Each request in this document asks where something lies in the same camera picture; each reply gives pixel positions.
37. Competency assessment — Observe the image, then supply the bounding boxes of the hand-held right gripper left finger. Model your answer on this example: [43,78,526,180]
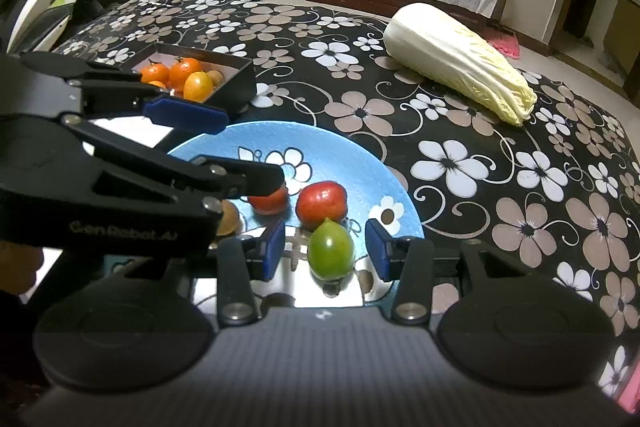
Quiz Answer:
[102,221,287,327]

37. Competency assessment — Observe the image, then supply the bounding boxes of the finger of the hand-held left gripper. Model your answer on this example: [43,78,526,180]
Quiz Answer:
[60,112,287,214]
[20,51,231,136]

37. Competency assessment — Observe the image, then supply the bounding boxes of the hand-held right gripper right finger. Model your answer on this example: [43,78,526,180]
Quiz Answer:
[365,218,531,327]

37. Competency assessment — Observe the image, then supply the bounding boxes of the yellow orange tomato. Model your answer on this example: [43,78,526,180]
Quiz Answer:
[183,71,215,104]

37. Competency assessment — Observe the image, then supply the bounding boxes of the red tomato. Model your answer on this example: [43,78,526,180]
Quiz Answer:
[248,184,290,215]
[296,181,348,230]

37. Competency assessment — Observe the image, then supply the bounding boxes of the large orange tomato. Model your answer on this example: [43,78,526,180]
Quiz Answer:
[169,57,203,90]

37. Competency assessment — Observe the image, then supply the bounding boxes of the green tomato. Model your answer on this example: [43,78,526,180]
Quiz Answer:
[307,217,356,280]

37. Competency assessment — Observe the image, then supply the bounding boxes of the black box with white inside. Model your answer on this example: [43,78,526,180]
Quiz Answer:
[120,43,257,122]

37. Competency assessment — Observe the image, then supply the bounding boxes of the blue plate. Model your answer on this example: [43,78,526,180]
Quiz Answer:
[165,122,426,310]

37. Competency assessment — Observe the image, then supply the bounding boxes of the napa cabbage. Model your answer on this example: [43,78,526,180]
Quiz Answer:
[382,3,538,126]

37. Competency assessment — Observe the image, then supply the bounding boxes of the pink mat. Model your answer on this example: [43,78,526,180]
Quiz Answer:
[487,34,521,59]

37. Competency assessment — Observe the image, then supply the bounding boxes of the kitchen cabinet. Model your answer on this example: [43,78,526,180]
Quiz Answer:
[602,0,640,78]

